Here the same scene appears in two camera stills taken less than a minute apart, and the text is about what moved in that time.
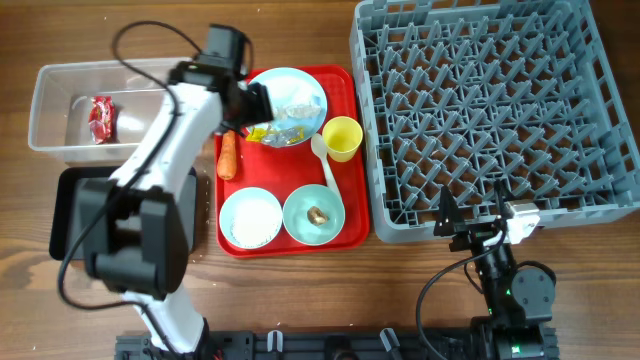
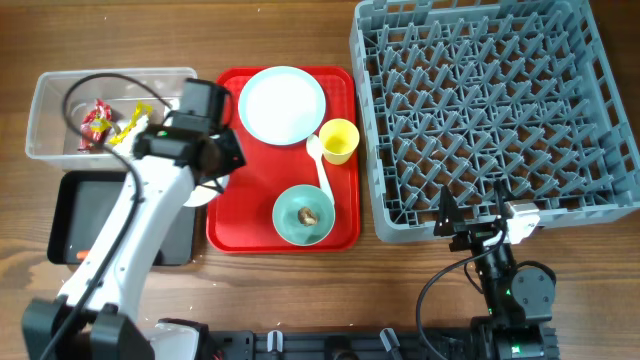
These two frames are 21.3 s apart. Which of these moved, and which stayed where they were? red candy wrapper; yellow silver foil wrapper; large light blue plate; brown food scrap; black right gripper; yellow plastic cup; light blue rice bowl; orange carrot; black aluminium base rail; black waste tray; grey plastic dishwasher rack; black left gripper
Moved: brown food scrap; yellow silver foil wrapper; light blue rice bowl; black left gripper; orange carrot; red candy wrapper
Stayed: yellow plastic cup; large light blue plate; black aluminium base rail; grey plastic dishwasher rack; black right gripper; black waste tray
